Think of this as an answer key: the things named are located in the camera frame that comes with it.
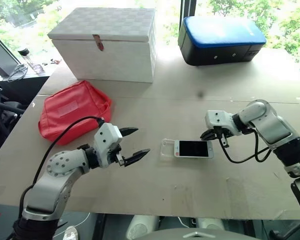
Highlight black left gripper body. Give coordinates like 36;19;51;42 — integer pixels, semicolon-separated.
109;144;128;168

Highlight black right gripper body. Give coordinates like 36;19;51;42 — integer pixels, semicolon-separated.
207;126;231;148

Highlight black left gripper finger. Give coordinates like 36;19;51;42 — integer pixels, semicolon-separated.
124;148;151;167
119;127;140;137

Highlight white smartphone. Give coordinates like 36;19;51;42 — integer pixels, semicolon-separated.
173;139;214;159

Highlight clear plastic phone case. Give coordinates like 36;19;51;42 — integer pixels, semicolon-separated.
160;138;177;161

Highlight blue and black case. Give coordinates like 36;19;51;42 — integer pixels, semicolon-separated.
177;15;268;67

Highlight red fabric pouch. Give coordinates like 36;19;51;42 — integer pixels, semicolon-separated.
37;80;114;147

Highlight white rounded robot leg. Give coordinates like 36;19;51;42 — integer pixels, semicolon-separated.
128;214;160;240
196;217;225;231

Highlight white woven lidded box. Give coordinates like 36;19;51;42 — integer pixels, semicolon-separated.
47;7;158;84

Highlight grey robot torso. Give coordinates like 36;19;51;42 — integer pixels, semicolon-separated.
148;226;242;240

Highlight clear bottle with black cap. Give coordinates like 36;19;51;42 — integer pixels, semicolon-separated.
17;47;46;75

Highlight black-framed eyeglasses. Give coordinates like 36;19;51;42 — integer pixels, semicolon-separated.
7;63;29;83

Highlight dark chair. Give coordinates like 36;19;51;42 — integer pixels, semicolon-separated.
0;83;28;161

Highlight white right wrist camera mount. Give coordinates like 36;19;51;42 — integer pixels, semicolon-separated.
205;109;242;137

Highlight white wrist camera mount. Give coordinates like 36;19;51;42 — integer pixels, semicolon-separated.
205;109;242;137
93;122;123;169

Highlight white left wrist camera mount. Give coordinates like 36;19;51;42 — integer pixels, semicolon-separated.
93;122;123;169

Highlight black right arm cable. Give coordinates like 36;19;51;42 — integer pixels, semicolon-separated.
217;126;271;165

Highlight white floor cable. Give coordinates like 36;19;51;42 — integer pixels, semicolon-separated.
56;212;91;232

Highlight dark window frame post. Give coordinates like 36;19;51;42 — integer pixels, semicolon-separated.
180;0;197;26

